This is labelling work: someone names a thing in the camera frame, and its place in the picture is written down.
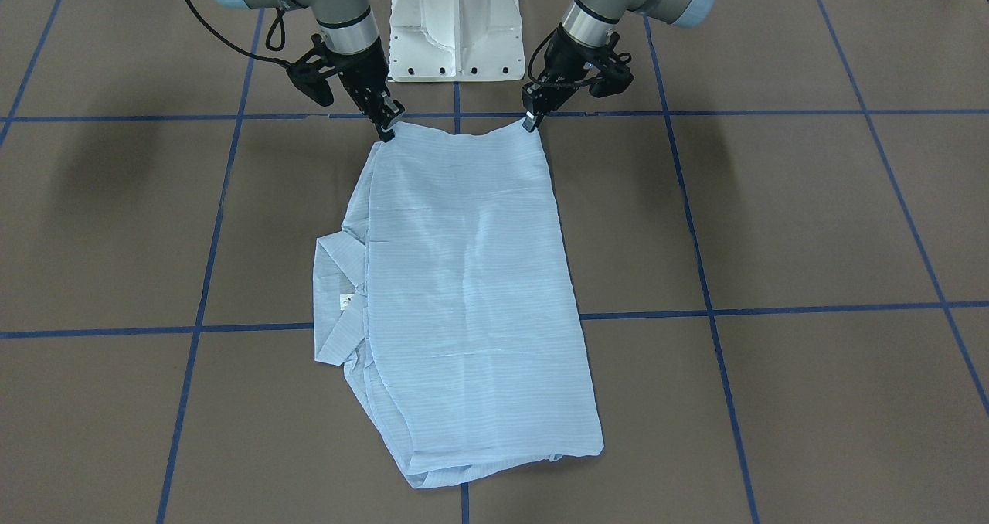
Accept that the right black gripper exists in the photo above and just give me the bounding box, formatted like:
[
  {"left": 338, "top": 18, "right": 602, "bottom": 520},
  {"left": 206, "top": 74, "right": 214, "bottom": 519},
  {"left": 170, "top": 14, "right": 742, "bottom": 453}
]
[{"left": 333, "top": 41, "right": 406, "bottom": 143}]

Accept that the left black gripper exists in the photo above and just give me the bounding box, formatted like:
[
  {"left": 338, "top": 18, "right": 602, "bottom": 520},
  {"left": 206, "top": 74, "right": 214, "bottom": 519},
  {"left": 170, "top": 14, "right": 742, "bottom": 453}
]
[{"left": 522, "top": 28, "right": 596, "bottom": 134}]

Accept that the light blue button-up shirt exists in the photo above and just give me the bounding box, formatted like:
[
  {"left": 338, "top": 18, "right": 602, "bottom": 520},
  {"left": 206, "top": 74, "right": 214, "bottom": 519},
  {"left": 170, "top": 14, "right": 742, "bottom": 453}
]
[{"left": 312, "top": 121, "right": 604, "bottom": 489}]

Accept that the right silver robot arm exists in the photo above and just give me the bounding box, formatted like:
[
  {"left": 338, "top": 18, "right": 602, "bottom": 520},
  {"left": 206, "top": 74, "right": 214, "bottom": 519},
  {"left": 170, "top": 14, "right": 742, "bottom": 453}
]
[{"left": 216, "top": 0, "right": 405, "bottom": 141}]

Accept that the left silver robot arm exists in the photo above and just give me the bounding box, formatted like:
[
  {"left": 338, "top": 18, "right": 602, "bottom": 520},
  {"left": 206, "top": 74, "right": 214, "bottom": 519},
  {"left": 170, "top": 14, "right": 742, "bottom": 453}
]
[{"left": 522, "top": 0, "right": 715, "bottom": 133}]

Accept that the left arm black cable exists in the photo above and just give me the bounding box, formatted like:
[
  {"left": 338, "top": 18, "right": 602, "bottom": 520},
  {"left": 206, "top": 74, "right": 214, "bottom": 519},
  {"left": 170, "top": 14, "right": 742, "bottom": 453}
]
[{"left": 525, "top": 29, "right": 619, "bottom": 104}]

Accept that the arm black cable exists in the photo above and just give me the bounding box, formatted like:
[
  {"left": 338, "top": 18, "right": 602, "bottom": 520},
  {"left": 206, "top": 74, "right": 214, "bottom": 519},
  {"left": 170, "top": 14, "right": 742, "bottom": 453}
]
[
  {"left": 525, "top": 29, "right": 619, "bottom": 104},
  {"left": 172, "top": 0, "right": 310, "bottom": 65}
]

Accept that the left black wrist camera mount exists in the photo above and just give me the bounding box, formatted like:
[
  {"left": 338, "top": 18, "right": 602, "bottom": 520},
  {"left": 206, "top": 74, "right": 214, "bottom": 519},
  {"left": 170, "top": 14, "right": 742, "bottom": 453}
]
[{"left": 589, "top": 32, "right": 634, "bottom": 98}]

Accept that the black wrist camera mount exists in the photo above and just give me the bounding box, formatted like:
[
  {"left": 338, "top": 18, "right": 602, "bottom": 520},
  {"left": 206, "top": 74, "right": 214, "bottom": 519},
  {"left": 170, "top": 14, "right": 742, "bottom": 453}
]
[
  {"left": 285, "top": 33, "right": 337, "bottom": 107},
  {"left": 589, "top": 32, "right": 634, "bottom": 98}
]

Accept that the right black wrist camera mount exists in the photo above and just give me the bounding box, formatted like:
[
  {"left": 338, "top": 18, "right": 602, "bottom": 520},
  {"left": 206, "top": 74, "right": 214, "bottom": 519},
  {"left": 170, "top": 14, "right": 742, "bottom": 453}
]
[{"left": 285, "top": 33, "right": 337, "bottom": 107}]

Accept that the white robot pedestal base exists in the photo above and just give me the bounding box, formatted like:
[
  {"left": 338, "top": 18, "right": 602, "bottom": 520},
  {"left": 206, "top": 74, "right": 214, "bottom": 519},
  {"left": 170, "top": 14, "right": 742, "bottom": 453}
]
[{"left": 388, "top": 0, "right": 524, "bottom": 83}]

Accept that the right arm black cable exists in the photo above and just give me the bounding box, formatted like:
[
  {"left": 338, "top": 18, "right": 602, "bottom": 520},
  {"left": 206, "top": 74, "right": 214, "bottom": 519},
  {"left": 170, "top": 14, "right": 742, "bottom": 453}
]
[{"left": 172, "top": 0, "right": 310, "bottom": 65}]

